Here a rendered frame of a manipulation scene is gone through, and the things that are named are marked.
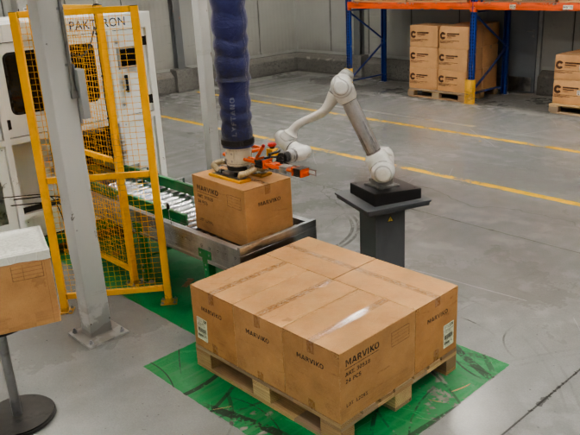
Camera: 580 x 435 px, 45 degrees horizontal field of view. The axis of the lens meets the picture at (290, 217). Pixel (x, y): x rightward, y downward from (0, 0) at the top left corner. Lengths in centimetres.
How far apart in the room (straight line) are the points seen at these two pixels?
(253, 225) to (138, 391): 126
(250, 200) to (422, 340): 144
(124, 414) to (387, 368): 147
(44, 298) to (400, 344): 184
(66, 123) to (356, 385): 231
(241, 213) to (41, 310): 146
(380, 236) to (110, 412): 210
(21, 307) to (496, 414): 252
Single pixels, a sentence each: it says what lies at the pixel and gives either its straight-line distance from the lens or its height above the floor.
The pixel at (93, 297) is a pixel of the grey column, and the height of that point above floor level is 30.
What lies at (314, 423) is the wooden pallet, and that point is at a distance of 383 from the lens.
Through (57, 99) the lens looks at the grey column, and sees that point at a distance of 442.
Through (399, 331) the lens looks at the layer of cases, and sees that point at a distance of 372.
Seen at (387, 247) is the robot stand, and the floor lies 41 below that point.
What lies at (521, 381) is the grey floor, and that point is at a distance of 430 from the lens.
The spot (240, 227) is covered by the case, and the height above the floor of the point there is 68.
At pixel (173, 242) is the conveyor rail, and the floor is 45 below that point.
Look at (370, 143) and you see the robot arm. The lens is 458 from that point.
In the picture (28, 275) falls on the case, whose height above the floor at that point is 90.
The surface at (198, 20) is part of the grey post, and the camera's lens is 759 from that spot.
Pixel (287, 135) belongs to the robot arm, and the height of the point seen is 119.
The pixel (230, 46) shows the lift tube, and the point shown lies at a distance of 456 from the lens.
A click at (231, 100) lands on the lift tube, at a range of 463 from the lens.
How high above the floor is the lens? 229
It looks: 20 degrees down
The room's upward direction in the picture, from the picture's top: 3 degrees counter-clockwise
